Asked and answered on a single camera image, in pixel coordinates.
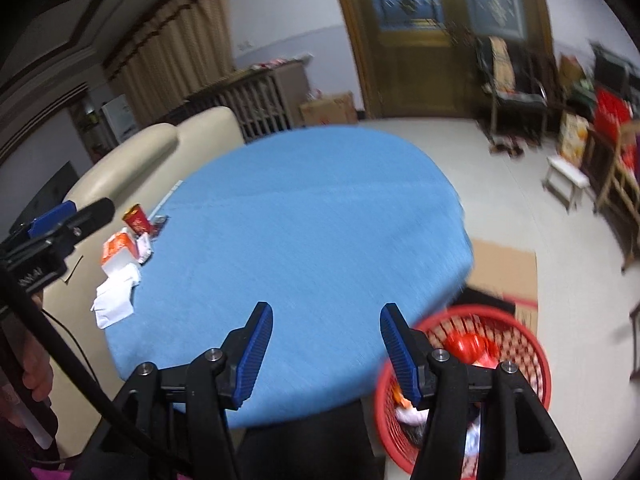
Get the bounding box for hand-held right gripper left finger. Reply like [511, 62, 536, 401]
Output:
[87, 301, 274, 480]

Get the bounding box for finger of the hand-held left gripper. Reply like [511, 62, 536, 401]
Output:
[10, 201, 77, 242]
[62, 197, 117, 235]

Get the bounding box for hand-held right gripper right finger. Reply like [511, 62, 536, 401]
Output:
[380, 303, 583, 480]

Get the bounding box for red plastic bag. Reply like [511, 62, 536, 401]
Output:
[442, 331, 501, 366]

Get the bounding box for white plastic bag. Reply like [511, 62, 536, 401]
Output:
[395, 395, 431, 428]

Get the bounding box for red plastic mesh basket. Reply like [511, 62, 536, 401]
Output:
[374, 305, 552, 475]

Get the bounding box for person's left hand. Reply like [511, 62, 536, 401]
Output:
[20, 294, 55, 403]

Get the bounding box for black television screen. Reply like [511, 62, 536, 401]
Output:
[10, 160, 81, 238]

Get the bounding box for red paper cup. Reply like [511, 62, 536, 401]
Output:
[122, 203, 153, 237]

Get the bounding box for orange and white tissue pack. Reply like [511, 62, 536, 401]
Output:
[100, 227, 142, 276]

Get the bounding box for beige leather sofa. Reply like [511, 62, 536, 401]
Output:
[35, 105, 247, 461]

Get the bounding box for large unfolded white napkin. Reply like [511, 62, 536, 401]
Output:
[90, 275, 136, 330]

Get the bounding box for white refrigerator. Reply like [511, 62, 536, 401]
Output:
[100, 94, 138, 143]

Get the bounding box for blue tablecloth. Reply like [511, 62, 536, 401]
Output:
[103, 126, 476, 428]

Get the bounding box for flat cardboard sheet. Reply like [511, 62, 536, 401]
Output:
[452, 237, 540, 341]

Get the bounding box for beige curtain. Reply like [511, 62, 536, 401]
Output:
[102, 0, 236, 126]

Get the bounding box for slatted radiator cover cabinet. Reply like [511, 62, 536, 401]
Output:
[170, 57, 313, 143]

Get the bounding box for dark slippers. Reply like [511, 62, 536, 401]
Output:
[489, 140, 526, 158]

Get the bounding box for small white stool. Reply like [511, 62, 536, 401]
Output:
[542, 155, 591, 213]

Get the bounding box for red patterned cloth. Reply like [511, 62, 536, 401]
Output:
[247, 55, 313, 72]

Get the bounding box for brown cardboard box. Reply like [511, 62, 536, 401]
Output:
[299, 91, 360, 127]

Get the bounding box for orange printed carton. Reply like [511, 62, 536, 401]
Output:
[559, 112, 591, 168]

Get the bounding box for wooden chair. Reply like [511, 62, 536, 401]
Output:
[592, 120, 640, 273]

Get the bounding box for wooden door with stained glass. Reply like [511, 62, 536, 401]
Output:
[325, 0, 556, 121]

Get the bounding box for dark metal chair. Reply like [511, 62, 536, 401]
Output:
[472, 35, 551, 148]

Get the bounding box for striped scarf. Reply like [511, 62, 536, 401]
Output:
[487, 37, 517, 93]

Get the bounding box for red gift box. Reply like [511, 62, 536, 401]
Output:
[592, 87, 633, 133]

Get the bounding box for leaning brown cardboard piece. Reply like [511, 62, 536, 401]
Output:
[557, 55, 583, 91]

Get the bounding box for black monitor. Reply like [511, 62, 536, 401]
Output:
[590, 42, 631, 96]

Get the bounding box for thin black cable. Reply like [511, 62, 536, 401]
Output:
[40, 307, 108, 396]

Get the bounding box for thick black cable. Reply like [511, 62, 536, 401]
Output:
[0, 262, 193, 478]

